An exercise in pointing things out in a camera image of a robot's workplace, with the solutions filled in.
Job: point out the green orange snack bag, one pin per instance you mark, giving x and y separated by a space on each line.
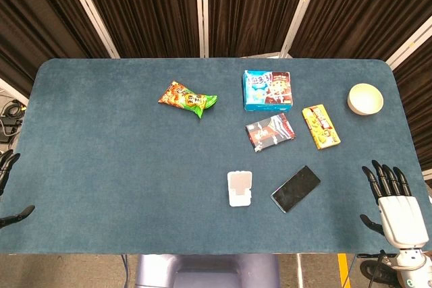
187 99

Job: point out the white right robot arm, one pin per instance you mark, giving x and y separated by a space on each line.
410 266

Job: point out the blue grey robot torso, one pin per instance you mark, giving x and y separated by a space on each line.
209 271

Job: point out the blue suede table mat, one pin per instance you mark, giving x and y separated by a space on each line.
118 166

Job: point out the dark brown pleated curtain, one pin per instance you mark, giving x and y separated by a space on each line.
416 106
145 8
368 8
253 8
33 15

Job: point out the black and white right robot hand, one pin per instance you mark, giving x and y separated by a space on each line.
403 220

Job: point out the white phone stand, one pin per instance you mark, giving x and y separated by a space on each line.
239 188

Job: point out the yellow snack packet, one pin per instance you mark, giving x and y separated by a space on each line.
320 127

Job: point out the cream bowl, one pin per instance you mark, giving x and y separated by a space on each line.
365 99

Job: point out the yellow floor tape strip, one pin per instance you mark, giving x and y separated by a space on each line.
343 269

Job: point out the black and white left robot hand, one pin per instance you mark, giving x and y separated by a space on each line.
8 160

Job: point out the black smartphone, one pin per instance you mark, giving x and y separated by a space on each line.
295 189

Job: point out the dark red snack packet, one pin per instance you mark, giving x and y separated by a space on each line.
270 131

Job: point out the white screen frame post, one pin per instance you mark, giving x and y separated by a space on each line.
410 43
302 11
13 91
89 11
202 11

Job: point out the blue and red snack box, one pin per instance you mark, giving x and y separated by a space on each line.
268 90

